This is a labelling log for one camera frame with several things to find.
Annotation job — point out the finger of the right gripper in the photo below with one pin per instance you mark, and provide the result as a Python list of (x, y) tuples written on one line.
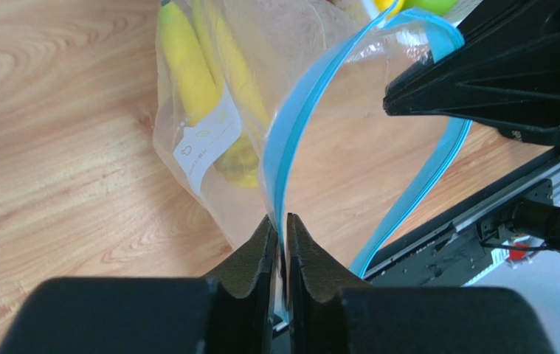
[(506, 75)]

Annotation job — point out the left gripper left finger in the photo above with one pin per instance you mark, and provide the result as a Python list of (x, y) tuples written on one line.
[(227, 310)]

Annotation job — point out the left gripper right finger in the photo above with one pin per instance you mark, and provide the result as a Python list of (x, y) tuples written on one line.
[(334, 311)]

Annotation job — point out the green lime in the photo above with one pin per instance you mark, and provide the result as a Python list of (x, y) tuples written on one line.
[(437, 7)]

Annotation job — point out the clear zip top bag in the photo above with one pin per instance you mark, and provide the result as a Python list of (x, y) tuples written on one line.
[(330, 148)]

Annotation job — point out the yellow banana bunch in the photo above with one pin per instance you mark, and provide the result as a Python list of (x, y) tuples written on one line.
[(206, 63)]

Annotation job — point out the yellow lemon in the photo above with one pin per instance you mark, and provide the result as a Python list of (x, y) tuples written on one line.
[(395, 6)]

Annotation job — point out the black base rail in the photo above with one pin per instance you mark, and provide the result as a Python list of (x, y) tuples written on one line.
[(509, 221)]

